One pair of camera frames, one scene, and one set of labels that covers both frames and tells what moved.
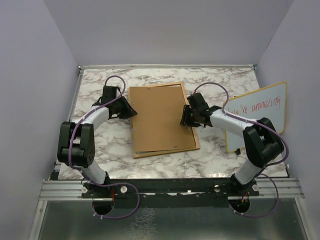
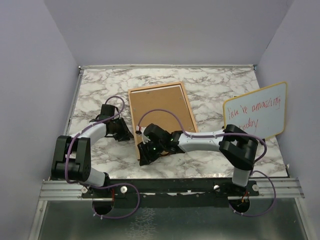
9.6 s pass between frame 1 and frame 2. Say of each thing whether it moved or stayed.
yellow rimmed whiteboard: stayed
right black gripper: moved
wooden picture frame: moved
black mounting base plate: stayed
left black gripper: moved
